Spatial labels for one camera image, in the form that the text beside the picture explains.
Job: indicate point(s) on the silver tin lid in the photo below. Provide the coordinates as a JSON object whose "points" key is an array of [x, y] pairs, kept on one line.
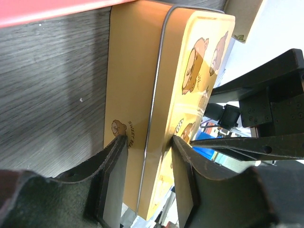
{"points": [[193, 43]]}

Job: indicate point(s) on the gold cookie tin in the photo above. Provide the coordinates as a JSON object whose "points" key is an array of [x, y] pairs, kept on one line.
{"points": [[135, 31]]}

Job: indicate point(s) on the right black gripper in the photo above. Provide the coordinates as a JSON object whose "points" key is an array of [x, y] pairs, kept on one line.
{"points": [[273, 103]]}

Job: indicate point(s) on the pink plastic tray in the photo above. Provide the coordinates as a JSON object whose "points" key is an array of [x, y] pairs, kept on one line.
{"points": [[18, 12]]}

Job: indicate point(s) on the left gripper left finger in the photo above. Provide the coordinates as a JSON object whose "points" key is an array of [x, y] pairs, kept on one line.
{"points": [[89, 195]]}

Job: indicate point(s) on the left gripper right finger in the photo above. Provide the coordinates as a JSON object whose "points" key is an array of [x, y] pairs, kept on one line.
{"points": [[211, 196]]}

